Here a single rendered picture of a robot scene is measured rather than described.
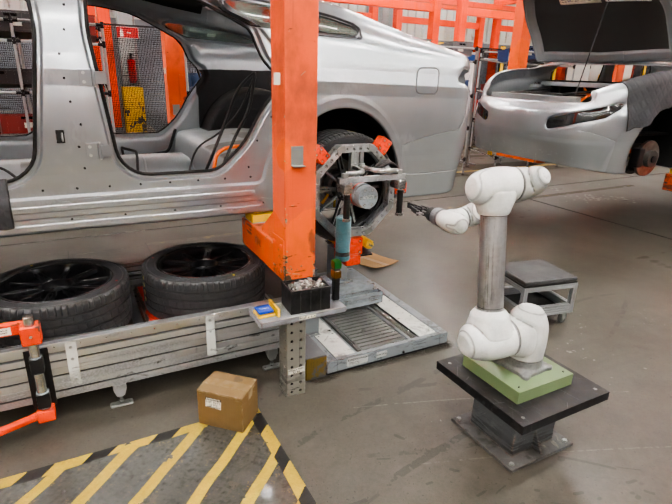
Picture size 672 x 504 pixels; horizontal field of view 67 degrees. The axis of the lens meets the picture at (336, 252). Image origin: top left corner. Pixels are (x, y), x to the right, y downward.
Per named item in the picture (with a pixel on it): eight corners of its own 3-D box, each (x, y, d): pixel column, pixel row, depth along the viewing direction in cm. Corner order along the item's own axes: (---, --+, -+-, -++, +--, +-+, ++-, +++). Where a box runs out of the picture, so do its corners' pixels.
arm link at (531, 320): (552, 359, 209) (562, 311, 202) (517, 367, 203) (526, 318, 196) (525, 341, 224) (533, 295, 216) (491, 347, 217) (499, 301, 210)
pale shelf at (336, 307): (330, 298, 257) (330, 292, 256) (346, 312, 243) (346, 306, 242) (249, 314, 238) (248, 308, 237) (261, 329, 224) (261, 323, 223)
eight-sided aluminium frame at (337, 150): (386, 228, 320) (391, 141, 302) (392, 231, 315) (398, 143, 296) (307, 239, 296) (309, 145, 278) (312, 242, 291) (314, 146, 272)
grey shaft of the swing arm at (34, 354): (59, 412, 224) (40, 310, 207) (59, 419, 219) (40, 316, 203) (36, 418, 220) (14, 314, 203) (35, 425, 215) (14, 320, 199)
